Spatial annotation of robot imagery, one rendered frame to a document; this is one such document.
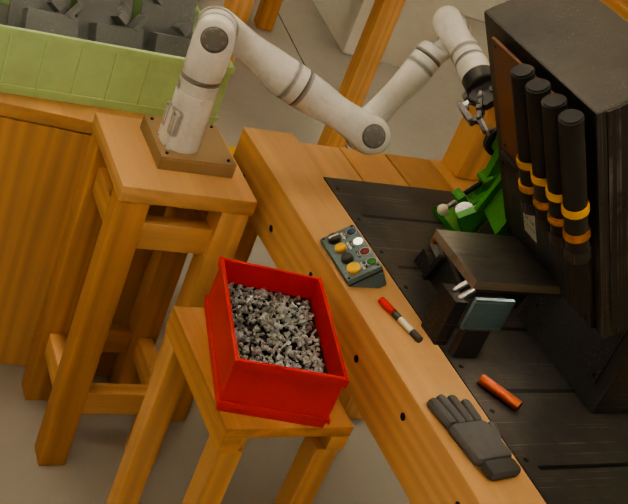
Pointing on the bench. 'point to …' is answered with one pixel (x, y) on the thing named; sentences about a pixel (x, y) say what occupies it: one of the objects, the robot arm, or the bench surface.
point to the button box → (368, 277)
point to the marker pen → (400, 319)
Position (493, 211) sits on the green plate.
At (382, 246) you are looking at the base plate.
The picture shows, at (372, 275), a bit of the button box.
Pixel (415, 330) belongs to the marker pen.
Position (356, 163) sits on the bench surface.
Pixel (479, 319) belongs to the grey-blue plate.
